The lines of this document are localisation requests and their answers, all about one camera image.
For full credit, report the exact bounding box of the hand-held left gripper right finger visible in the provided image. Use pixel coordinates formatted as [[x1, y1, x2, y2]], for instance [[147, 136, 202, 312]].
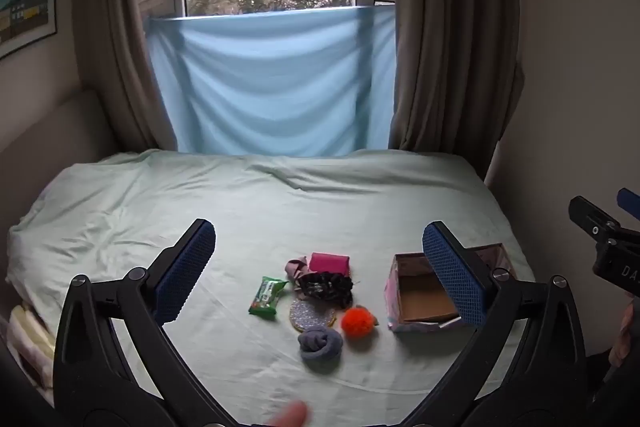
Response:
[[400, 221, 587, 427]]

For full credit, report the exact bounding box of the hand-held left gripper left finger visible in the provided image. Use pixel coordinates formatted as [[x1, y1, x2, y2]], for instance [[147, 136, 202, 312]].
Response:
[[52, 218, 236, 427]]

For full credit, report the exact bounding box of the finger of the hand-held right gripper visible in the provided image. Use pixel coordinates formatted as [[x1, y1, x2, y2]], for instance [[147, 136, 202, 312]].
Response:
[[569, 195, 622, 239], [616, 187, 640, 222]]

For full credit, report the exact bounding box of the cardboard box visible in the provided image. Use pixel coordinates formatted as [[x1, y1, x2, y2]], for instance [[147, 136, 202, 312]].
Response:
[[384, 243, 519, 336]]

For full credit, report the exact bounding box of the green snack packet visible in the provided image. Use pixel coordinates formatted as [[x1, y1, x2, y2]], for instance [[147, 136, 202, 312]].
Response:
[[248, 276, 290, 321]]

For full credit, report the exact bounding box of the orange pompom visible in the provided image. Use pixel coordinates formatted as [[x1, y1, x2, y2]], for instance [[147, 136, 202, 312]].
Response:
[[341, 305, 381, 342]]

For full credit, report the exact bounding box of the pink fabric scrunchie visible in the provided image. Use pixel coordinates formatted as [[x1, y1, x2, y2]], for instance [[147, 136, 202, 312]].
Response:
[[285, 257, 312, 293]]

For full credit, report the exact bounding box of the black scrunchie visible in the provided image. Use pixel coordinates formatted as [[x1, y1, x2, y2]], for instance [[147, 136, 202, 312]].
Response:
[[295, 270, 355, 309]]

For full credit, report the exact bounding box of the grey sock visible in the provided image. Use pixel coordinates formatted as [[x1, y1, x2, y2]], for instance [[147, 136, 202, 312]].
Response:
[[298, 325, 344, 362]]

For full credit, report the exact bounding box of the person's right hand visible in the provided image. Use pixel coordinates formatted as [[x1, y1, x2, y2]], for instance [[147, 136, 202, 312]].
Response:
[[609, 301, 640, 367]]

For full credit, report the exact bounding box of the person's left hand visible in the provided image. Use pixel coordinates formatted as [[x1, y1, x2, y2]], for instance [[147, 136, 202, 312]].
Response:
[[264, 399, 309, 427]]

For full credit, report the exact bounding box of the bed with green sheet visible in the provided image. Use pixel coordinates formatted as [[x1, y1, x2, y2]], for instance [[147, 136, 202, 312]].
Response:
[[7, 149, 539, 427]]

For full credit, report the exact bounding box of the pink zip pouch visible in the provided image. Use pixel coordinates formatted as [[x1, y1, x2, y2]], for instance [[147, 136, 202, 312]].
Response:
[[308, 251, 352, 278]]

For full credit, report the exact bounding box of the round glitter coin purse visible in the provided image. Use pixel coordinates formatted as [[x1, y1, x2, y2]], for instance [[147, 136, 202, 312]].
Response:
[[289, 297, 339, 334]]

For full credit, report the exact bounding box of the striped folded blanket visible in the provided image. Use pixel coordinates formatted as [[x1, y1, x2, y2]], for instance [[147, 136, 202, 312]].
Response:
[[4, 301, 57, 394]]

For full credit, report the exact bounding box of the beige upholstered headboard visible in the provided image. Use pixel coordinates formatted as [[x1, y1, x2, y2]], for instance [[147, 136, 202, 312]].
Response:
[[0, 87, 151, 170]]

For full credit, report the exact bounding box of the light blue hanging cloth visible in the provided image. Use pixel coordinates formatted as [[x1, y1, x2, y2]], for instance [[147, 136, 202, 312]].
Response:
[[145, 5, 399, 156]]

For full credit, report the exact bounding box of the beige curtain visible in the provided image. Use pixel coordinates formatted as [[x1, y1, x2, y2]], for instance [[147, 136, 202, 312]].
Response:
[[75, 0, 182, 152], [387, 0, 526, 182]]

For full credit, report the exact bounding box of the framed wall poster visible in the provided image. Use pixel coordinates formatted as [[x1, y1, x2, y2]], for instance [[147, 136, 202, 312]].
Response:
[[0, 0, 60, 60]]

